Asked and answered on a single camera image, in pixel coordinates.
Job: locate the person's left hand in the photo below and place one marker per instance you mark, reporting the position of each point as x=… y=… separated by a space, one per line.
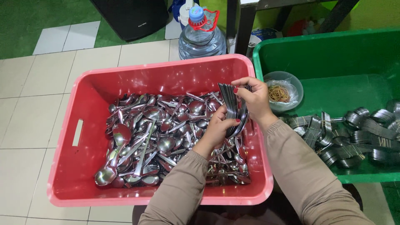
x=215 y=131

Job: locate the person's right hand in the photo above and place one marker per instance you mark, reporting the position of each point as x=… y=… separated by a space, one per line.
x=257 y=100

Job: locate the stack of steel spoons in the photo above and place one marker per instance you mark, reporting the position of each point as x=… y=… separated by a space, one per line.
x=231 y=106

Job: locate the bunch of rubber bands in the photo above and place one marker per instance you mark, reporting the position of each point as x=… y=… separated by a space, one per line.
x=279 y=93

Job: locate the clear plastic bag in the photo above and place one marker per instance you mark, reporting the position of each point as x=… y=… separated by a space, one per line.
x=290 y=86

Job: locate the clear plastic bowl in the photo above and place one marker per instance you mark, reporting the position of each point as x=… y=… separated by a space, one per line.
x=297 y=86

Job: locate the round blue white tin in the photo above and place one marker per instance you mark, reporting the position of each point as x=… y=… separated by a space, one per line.
x=261 y=36

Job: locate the heap of loose steel cutlery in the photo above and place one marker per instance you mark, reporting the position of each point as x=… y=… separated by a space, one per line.
x=150 y=140

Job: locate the dark wooden table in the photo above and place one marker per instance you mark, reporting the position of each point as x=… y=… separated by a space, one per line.
x=245 y=28

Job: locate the large clear water bottle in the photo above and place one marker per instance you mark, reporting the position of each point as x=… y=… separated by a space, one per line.
x=201 y=40

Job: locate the red and white toys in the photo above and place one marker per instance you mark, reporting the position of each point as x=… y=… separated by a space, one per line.
x=304 y=27

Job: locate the person's dark trousers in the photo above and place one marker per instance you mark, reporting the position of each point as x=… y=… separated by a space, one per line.
x=237 y=215

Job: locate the green plastic crate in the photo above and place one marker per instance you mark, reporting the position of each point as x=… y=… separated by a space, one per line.
x=340 y=62

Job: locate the heap of banded spoon bundles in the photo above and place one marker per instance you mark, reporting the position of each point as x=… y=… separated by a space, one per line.
x=353 y=137

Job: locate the blue and white bottle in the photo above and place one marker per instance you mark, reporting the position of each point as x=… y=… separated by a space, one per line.
x=182 y=11

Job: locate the black speaker box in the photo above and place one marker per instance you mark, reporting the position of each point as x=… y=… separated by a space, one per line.
x=131 y=18

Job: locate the red plastic crate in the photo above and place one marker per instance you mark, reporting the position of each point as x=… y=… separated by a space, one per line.
x=81 y=175

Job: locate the green carpet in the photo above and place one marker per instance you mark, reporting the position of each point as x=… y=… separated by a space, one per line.
x=18 y=28

